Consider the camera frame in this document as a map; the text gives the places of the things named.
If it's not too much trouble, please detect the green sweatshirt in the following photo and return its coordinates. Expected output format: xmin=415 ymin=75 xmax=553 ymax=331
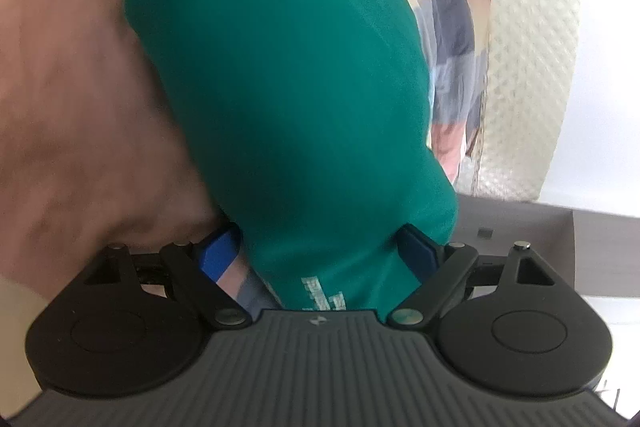
xmin=125 ymin=0 xmax=458 ymax=317

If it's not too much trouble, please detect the checkered patchwork duvet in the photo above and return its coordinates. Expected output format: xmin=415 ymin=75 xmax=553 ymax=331
xmin=1 ymin=0 xmax=474 ymax=313

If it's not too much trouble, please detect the cream quilted headboard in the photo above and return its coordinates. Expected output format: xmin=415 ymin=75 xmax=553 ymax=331
xmin=457 ymin=0 xmax=578 ymax=202

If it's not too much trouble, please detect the dark wall switch left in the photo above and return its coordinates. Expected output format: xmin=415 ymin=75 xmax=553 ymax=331
xmin=477 ymin=228 xmax=494 ymax=239

